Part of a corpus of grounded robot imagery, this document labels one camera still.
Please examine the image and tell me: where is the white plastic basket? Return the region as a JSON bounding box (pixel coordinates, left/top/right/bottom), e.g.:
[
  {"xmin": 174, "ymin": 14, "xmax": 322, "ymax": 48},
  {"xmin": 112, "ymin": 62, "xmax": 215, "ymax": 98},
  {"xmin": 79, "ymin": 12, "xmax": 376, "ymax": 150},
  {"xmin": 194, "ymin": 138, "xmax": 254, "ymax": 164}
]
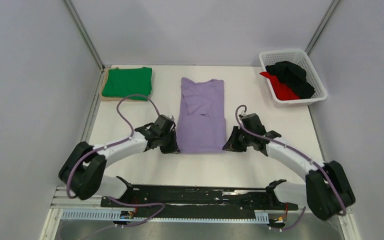
[{"xmin": 258, "ymin": 48, "xmax": 328, "ymax": 108}]

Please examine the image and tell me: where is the black t shirt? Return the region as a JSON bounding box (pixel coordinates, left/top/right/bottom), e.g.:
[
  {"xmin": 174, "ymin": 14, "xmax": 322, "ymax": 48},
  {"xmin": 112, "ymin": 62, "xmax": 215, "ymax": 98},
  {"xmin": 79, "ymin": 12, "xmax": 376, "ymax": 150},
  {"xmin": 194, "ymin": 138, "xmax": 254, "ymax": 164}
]
[{"xmin": 265, "ymin": 61, "xmax": 315, "ymax": 100}]

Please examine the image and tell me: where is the right corner metal post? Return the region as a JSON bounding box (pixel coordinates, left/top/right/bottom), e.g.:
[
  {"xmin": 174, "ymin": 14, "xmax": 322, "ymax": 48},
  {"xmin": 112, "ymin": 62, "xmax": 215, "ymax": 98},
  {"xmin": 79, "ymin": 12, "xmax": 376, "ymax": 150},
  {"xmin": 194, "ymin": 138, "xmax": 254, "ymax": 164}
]
[{"xmin": 305, "ymin": 0, "xmax": 342, "ymax": 55}]

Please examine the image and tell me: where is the left corner metal post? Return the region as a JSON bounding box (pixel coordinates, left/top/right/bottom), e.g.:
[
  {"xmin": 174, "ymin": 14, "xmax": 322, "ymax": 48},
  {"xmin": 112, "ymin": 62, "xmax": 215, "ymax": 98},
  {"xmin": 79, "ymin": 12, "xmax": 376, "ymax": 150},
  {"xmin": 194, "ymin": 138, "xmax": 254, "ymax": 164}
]
[{"xmin": 62, "ymin": 0, "xmax": 105, "ymax": 72}]

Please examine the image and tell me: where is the corner metal post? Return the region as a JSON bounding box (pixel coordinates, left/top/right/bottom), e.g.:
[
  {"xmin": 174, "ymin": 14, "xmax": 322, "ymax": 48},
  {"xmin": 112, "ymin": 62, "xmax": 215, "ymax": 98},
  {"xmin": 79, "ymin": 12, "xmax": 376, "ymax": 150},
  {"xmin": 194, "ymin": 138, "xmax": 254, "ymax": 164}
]
[
  {"xmin": 305, "ymin": 0, "xmax": 342, "ymax": 55},
  {"xmin": 62, "ymin": 0, "xmax": 105, "ymax": 72}
]

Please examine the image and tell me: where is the aluminium frame rail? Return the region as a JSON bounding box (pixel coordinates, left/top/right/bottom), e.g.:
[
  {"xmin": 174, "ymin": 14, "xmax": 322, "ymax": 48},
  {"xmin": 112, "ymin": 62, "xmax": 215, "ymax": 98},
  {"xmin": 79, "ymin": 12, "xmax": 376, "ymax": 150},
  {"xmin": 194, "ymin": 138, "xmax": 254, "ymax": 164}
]
[{"xmin": 49, "ymin": 186, "xmax": 354, "ymax": 216}]

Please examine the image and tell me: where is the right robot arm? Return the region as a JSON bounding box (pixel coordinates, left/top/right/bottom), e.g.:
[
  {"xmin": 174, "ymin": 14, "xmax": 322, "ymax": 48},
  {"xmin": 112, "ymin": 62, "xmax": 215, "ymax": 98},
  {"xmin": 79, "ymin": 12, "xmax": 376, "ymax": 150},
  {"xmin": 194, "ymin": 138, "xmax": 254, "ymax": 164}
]
[{"xmin": 223, "ymin": 113, "xmax": 356, "ymax": 221}]

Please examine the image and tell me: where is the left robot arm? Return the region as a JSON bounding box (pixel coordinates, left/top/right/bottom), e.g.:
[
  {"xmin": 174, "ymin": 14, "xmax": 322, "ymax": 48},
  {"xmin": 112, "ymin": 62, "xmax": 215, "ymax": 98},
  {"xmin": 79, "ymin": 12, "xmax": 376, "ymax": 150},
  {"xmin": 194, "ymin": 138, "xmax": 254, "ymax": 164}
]
[{"xmin": 58, "ymin": 114, "xmax": 180, "ymax": 207}]

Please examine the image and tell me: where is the white slotted cable duct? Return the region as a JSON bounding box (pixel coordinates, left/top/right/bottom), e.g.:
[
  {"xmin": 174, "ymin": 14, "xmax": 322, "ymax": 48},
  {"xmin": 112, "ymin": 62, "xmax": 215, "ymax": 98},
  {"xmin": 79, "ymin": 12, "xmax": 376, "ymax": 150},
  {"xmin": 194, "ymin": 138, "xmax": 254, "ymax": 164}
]
[{"xmin": 60, "ymin": 209, "xmax": 270, "ymax": 224}]

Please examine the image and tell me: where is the red t shirt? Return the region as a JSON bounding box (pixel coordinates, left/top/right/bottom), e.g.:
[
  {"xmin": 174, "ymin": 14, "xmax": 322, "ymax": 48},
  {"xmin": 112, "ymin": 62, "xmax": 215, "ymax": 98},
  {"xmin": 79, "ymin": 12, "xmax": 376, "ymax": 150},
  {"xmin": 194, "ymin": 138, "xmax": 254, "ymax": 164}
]
[{"xmin": 259, "ymin": 71, "xmax": 300, "ymax": 101}]

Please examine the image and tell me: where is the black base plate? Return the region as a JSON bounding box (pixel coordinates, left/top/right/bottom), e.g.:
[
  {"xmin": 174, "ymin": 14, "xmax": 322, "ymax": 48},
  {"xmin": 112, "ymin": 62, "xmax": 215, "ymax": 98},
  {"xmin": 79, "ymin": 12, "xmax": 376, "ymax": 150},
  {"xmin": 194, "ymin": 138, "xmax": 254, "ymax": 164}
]
[{"xmin": 118, "ymin": 184, "xmax": 298, "ymax": 219}]

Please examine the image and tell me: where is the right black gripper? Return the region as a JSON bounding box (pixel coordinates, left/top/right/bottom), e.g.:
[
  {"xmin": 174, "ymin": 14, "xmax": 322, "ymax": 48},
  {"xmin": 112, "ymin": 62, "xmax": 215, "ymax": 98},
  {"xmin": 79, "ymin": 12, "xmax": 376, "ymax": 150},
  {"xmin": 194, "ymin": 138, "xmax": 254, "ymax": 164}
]
[{"xmin": 223, "ymin": 126, "xmax": 253, "ymax": 153}]

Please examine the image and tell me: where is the folded green t shirt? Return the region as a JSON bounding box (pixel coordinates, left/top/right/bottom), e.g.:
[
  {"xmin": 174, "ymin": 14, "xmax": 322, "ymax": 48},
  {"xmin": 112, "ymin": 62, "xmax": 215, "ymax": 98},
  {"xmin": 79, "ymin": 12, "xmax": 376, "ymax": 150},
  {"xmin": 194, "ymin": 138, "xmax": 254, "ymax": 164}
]
[{"xmin": 101, "ymin": 67, "xmax": 153, "ymax": 101}]

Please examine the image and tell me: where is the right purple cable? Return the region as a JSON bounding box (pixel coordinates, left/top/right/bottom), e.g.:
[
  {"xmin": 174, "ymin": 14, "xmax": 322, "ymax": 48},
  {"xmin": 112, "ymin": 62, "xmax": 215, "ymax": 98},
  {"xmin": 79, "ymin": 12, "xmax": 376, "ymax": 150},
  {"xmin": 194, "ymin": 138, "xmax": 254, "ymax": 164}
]
[{"xmin": 235, "ymin": 105, "xmax": 348, "ymax": 232}]

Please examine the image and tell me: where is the purple t shirt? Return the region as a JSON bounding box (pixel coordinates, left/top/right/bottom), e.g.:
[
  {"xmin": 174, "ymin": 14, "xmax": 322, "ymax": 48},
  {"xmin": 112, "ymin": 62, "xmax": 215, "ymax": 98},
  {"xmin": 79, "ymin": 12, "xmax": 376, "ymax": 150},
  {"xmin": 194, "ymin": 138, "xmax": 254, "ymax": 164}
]
[{"xmin": 176, "ymin": 77, "xmax": 227, "ymax": 154}]

